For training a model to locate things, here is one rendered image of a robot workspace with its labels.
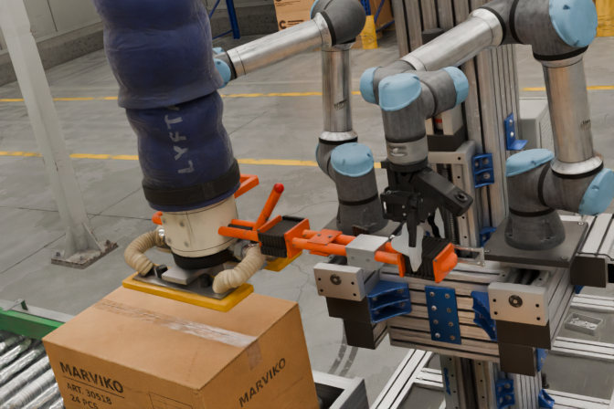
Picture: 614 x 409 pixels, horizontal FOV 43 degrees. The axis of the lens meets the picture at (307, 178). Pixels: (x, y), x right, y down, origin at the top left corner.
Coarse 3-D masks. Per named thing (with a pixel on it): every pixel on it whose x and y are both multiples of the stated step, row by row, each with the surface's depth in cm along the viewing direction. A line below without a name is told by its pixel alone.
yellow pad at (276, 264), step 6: (300, 252) 188; (270, 258) 184; (276, 258) 185; (282, 258) 184; (288, 258) 184; (294, 258) 186; (270, 264) 183; (276, 264) 182; (282, 264) 183; (288, 264) 185; (276, 270) 182
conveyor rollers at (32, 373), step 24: (0, 336) 305; (24, 336) 303; (0, 360) 286; (24, 360) 283; (48, 360) 281; (0, 384) 274; (24, 384) 272; (48, 384) 270; (0, 408) 256; (24, 408) 254; (48, 408) 251
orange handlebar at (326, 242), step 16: (240, 176) 207; (256, 176) 206; (240, 192) 199; (160, 224) 189; (240, 224) 178; (256, 240) 171; (304, 240) 163; (320, 240) 161; (336, 240) 162; (352, 240) 160; (384, 256) 151
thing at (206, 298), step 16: (160, 272) 183; (144, 288) 183; (160, 288) 180; (176, 288) 178; (192, 288) 176; (208, 288) 175; (240, 288) 173; (192, 304) 174; (208, 304) 170; (224, 304) 168
